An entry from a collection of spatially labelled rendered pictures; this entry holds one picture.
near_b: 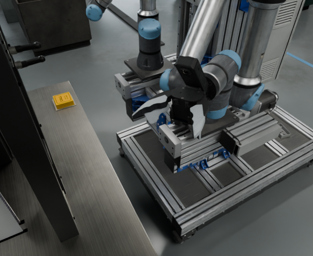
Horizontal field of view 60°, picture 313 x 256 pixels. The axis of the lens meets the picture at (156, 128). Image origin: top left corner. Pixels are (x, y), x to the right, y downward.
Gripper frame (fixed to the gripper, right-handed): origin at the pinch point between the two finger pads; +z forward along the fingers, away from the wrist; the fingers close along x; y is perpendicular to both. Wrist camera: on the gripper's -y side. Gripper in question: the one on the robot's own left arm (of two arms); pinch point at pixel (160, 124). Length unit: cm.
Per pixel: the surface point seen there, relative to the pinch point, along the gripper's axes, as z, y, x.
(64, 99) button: -20, 23, 63
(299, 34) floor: -372, 121, 35
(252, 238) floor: -60, 126, -11
